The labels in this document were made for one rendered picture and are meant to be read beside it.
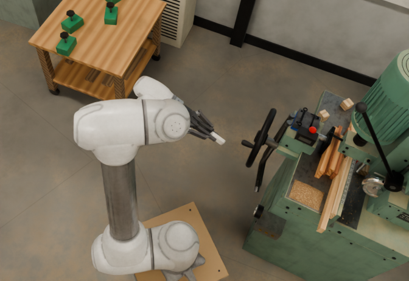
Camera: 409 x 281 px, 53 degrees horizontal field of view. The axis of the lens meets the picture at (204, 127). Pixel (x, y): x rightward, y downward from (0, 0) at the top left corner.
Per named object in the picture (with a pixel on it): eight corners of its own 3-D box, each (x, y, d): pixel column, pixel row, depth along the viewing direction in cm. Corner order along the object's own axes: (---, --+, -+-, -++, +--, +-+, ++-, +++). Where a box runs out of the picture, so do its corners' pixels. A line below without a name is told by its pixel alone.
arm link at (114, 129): (154, 279, 157) (94, 287, 153) (150, 242, 169) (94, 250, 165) (150, 120, 108) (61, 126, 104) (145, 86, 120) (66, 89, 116)
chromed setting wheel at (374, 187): (356, 184, 162) (370, 170, 151) (386, 197, 160) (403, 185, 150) (354, 190, 160) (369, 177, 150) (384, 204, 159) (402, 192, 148)
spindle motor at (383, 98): (356, 97, 154) (400, 38, 128) (402, 116, 152) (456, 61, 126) (345, 132, 145) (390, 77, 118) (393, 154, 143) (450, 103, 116)
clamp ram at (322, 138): (311, 131, 179) (319, 120, 171) (327, 138, 178) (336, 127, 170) (305, 146, 174) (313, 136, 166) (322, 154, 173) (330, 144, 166)
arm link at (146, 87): (174, 92, 179) (156, 116, 180) (144, 70, 176) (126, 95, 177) (175, 93, 168) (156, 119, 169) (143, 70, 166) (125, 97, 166)
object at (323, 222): (355, 106, 190) (359, 101, 186) (359, 107, 189) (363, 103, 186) (316, 230, 156) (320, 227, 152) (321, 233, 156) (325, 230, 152)
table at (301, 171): (302, 88, 199) (305, 80, 194) (361, 114, 195) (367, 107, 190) (257, 193, 167) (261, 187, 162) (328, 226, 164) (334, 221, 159)
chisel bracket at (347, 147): (339, 140, 169) (348, 129, 161) (372, 154, 167) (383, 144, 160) (335, 154, 165) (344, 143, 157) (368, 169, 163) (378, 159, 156)
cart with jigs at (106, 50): (92, 31, 311) (82, -42, 256) (163, 58, 307) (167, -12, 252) (45, 97, 276) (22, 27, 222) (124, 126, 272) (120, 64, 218)
